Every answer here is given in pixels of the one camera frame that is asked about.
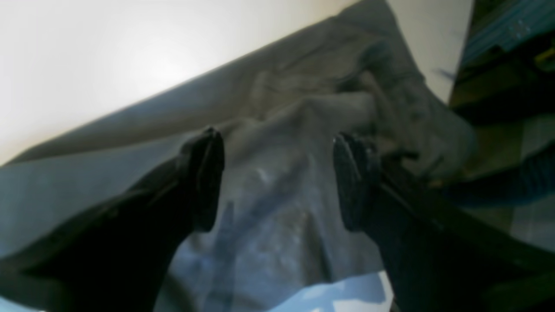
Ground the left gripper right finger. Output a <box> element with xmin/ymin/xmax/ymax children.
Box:
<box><xmin>333</xmin><ymin>133</ymin><xmax>555</xmax><ymax>312</ymax></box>

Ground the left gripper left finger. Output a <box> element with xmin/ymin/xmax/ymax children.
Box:
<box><xmin>1</xmin><ymin>128</ymin><xmax>225</xmax><ymax>312</ymax></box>

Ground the grey T-shirt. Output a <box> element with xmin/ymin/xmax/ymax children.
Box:
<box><xmin>1</xmin><ymin>0</ymin><xmax>475</xmax><ymax>312</ymax></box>

